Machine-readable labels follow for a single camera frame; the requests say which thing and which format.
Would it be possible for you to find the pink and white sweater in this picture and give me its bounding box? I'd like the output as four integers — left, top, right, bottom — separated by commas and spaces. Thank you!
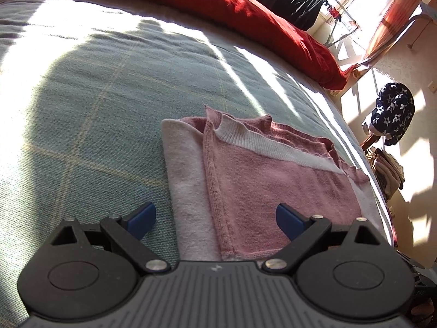
161, 108, 388, 261

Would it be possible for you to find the stack of folded clothes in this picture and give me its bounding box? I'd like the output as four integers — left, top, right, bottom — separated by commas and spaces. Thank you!
366, 147, 405, 201

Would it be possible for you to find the metal clothes rack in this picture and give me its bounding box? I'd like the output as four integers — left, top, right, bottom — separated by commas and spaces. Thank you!
308, 0, 363, 67

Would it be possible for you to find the wooden chair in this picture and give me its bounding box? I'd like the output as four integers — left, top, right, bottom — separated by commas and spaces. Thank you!
361, 134, 381, 153

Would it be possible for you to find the green plaid bed blanket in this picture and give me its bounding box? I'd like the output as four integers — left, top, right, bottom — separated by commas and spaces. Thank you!
0, 0, 397, 328

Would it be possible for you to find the navy star-pattern garment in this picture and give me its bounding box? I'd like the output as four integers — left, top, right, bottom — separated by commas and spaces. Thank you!
369, 82, 415, 146

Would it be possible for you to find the red duvet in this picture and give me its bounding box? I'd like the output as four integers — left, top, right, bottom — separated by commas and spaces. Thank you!
0, 0, 348, 91

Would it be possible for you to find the black hanging jacket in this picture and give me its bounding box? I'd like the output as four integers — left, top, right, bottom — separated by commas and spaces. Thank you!
272, 0, 325, 31

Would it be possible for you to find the orange right curtain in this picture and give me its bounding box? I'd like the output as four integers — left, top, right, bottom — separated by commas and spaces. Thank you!
344, 0, 422, 79

